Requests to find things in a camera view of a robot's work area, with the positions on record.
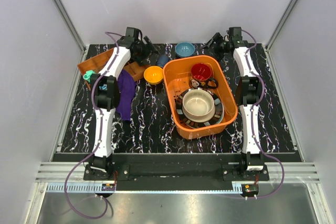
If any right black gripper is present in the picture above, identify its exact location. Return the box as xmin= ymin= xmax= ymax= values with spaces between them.
xmin=200 ymin=33 xmax=227 ymax=62

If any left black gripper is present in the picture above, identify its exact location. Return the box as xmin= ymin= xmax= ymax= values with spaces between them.
xmin=132 ymin=37 xmax=159 ymax=67

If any black skull mug red inside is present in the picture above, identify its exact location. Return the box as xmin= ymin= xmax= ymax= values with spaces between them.
xmin=190 ymin=63 xmax=218 ymax=89

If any yellow orange small bowl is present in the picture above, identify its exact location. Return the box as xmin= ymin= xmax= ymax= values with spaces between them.
xmin=144 ymin=66 xmax=163 ymax=85

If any beige grey ceramic bowl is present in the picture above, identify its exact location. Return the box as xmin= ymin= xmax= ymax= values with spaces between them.
xmin=182 ymin=89 xmax=215 ymax=122

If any black striped cream plate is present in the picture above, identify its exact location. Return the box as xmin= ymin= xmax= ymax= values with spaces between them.
xmin=175 ymin=88 xmax=224 ymax=129

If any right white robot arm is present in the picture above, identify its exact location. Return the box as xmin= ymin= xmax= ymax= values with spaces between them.
xmin=203 ymin=27 xmax=265 ymax=180

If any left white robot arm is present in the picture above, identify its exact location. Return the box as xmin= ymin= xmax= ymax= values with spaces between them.
xmin=87 ymin=27 xmax=157 ymax=180

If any orange plastic dish bin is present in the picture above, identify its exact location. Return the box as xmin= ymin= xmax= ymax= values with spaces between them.
xmin=163 ymin=55 xmax=238 ymax=140

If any dark blue small cup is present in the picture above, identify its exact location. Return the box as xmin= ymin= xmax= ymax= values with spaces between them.
xmin=156 ymin=55 xmax=170 ymax=68

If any teal blue ceramic bowl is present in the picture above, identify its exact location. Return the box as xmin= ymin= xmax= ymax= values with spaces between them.
xmin=175 ymin=42 xmax=195 ymax=58

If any purple cloth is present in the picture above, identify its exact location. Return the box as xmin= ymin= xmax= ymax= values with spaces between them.
xmin=116 ymin=70 xmax=137 ymax=121

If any orange compartment organizer tray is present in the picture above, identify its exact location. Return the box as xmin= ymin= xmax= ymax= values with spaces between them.
xmin=78 ymin=48 xmax=150 ymax=81

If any mint green sock bundle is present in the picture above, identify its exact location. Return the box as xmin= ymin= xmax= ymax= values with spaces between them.
xmin=83 ymin=70 xmax=107 ymax=90

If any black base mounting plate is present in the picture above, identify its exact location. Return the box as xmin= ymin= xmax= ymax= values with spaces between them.
xmin=83 ymin=154 xmax=269 ymax=192

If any aluminium frame rail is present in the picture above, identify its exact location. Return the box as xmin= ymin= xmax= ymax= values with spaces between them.
xmin=52 ymin=0 xmax=86 ymax=52

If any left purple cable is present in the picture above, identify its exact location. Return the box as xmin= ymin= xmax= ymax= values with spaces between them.
xmin=64 ymin=31 xmax=124 ymax=219

